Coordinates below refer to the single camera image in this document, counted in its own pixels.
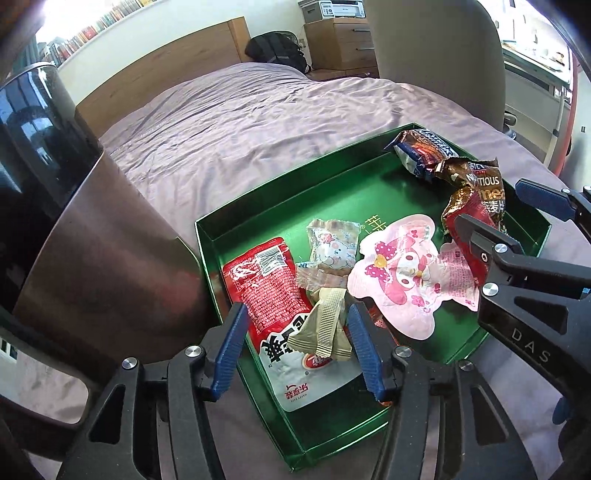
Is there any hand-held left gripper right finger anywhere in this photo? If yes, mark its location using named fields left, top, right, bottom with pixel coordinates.
left=346, top=299, right=546, bottom=480

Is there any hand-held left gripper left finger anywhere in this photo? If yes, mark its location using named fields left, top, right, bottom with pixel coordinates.
left=54, top=301, right=251, bottom=480

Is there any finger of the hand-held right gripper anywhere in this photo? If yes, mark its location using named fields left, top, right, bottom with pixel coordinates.
left=454, top=212, right=591, bottom=302
left=514, top=178, right=591, bottom=223

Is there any olive green snack packet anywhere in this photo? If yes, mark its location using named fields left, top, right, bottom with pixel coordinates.
left=288, top=287, right=354, bottom=363

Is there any brown crinkled snack packet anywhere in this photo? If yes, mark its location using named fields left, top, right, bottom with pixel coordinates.
left=431, top=157, right=509, bottom=241

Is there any pink cartoon snack pouch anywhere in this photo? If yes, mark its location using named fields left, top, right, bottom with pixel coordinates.
left=346, top=212, right=490, bottom=341

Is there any red and white snack pouch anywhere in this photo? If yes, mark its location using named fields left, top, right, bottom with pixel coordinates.
left=222, top=237, right=365, bottom=412

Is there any blue and brown cookie packet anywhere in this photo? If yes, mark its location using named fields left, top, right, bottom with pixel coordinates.
left=384, top=128, right=462, bottom=180

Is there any white cartoon candy packet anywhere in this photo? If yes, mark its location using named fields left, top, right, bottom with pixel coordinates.
left=295, top=218, right=363, bottom=294

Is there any green rectangular tray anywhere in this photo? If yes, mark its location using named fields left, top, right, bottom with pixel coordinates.
left=194, top=122, right=553, bottom=472

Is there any red curved tube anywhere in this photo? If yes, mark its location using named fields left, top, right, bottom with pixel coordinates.
left=554, top=51, right=580, bottom=178

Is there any white desk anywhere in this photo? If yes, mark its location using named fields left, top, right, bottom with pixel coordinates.
left=501, top=39, right=583, bottom=162

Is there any brown and black electric kettle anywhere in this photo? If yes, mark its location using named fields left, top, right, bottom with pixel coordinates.
left=0, top=62, right=232, bottom=480

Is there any beige office chair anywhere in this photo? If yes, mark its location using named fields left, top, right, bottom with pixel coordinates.
left=362, top=0, right=518, bottom=139

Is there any wooden dresser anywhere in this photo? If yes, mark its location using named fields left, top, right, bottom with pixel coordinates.
left=303, top=17, right=380, bottom=72

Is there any grey printer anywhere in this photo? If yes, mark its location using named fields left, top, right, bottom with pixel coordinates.
left=298, top=0, right=368, bottom=21

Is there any black backpack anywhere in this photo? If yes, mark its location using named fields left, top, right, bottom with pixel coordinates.
left=245, top=31, right=308, bottom=73

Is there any wooden headboard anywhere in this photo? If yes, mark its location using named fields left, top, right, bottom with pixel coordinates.
left=75, top=17, right=252, bottom=137

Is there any row of books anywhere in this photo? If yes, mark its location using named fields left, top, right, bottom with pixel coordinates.
left=37, top=0, right=162, bottom=65

